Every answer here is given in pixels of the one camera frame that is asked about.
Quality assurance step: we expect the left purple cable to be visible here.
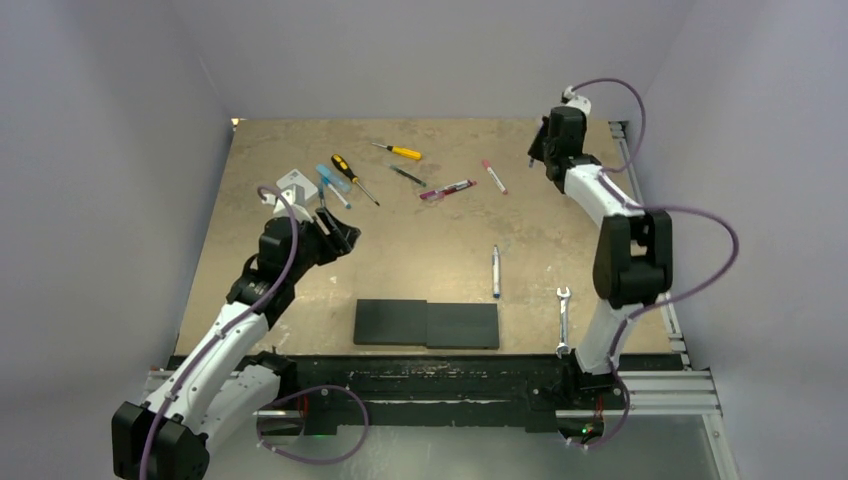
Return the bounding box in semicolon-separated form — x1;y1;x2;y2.
137;184;301;480

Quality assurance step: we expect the black yellow screwdriver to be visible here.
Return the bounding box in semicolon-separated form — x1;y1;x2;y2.
331;154;380;206

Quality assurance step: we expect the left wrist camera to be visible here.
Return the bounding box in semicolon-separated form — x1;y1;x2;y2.
276;169;318;222

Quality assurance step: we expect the black rectangular block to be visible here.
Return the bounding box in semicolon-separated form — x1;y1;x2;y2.
353;299;500;350

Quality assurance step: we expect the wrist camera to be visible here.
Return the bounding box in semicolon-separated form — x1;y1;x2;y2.
276;169;318;222
561;85;592;116

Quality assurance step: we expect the light blue cap marker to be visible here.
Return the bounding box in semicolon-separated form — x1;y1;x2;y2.
325;183;352;210

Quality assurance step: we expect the yellow handle screwdriver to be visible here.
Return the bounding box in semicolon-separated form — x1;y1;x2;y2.
372;142;423;161

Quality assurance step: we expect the silver wrench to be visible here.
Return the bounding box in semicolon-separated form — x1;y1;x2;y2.
555;287;572;359

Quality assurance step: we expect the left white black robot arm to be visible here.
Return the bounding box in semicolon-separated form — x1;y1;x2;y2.
111;207;361;479

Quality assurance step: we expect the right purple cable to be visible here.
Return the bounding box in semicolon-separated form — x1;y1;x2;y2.
569;78;741;452

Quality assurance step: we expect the pink cap white marker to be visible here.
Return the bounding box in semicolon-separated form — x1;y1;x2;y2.
481;159;508;195

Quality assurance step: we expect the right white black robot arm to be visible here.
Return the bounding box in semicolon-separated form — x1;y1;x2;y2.
528;105;673;407

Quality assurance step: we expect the red clear pen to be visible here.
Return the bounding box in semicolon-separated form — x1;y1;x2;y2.
428;179;477;200

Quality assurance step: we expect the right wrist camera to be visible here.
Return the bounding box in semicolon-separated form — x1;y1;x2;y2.
561;85;592;116

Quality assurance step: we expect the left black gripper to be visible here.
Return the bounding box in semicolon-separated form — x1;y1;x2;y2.
286;207;358;283

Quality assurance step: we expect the black base frame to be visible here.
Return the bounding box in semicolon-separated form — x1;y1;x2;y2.
165;354;684;437

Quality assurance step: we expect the blue white marker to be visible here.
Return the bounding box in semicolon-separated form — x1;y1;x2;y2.
492;245;501;299

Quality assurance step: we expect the aluminium side rail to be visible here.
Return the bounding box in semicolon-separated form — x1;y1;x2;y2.
609;121;723;415

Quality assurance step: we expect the magenta cap marker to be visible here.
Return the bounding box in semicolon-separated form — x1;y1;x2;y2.
419;179;476;201

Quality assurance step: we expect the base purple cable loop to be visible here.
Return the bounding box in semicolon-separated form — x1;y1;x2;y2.
255;386;370;466

